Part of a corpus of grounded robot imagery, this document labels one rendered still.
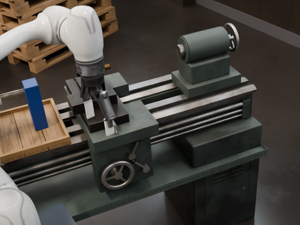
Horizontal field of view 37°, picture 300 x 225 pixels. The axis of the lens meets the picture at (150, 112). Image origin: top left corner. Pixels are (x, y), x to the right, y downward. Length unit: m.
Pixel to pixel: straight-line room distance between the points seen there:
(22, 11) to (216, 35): 2.48
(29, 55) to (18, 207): 3.09
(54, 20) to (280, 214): 1.89
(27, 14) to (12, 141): 2.41
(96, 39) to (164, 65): 3.00
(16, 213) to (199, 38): 1.18
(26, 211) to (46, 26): 0.58
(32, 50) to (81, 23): 3.13
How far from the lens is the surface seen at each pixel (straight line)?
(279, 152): 3.27
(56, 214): 1.85
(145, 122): 1.94
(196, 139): 2.23
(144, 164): 2.07
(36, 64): 4.49
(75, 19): 1.34
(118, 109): 1.97
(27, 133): 2.09
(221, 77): 2.26
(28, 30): 1.45
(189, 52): 2.13
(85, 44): 1.36
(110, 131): 1.51
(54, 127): 2.08
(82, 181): 2.28
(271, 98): 3.84
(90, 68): 1.40
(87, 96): 1.55
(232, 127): 2.32
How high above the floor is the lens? 2.04
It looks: 34 degrees down
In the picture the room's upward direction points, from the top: 5 degrees counter-clockwise
